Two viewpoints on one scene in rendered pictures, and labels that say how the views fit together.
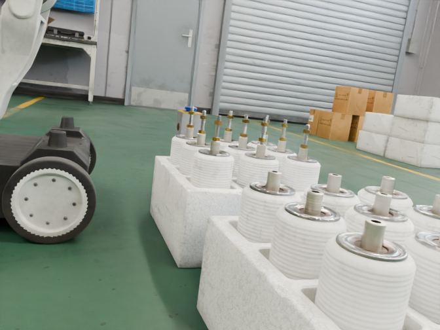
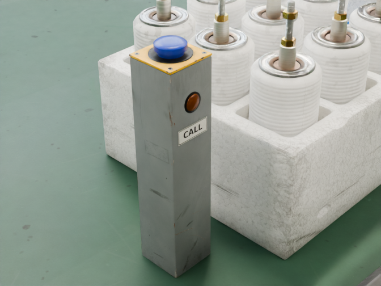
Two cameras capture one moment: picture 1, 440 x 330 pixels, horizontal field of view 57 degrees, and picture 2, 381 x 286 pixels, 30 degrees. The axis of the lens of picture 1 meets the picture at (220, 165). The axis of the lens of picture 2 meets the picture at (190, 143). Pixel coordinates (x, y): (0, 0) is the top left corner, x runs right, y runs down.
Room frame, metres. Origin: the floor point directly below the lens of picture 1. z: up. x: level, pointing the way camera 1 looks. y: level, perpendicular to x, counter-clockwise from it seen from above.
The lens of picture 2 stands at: (1.64, 0.81, 0.68)
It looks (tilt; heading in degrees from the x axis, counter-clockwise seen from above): 33 degrees down; 245
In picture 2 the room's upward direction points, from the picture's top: 1 degrees counter-clockwise
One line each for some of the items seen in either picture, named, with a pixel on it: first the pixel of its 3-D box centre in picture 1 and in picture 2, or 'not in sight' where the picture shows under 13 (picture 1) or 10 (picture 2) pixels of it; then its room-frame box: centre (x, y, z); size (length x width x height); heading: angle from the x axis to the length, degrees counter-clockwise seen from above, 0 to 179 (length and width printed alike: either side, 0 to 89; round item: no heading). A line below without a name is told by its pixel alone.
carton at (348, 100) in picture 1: (349, 101); not in sight; (4.77, -1.38, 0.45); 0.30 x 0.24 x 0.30; 20
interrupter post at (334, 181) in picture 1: (333, 184); not in sight; (0.69, -0.20, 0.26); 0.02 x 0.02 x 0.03
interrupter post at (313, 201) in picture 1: (313, 203); not in sight; (0.54, -0.13, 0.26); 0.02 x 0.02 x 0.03
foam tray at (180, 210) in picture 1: (234, 205); (267, 106); (1.10, -0.05, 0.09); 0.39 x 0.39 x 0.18; 20
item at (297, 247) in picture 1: (300, 274); not in sight; (0.54, -0.13, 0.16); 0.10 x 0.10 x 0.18
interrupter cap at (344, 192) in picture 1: (332, 191); not in sight; (0.69, -0.20, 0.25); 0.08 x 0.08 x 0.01
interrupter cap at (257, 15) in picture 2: (241, 148); (272, 15); (1.10, -0.05, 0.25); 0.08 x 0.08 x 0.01
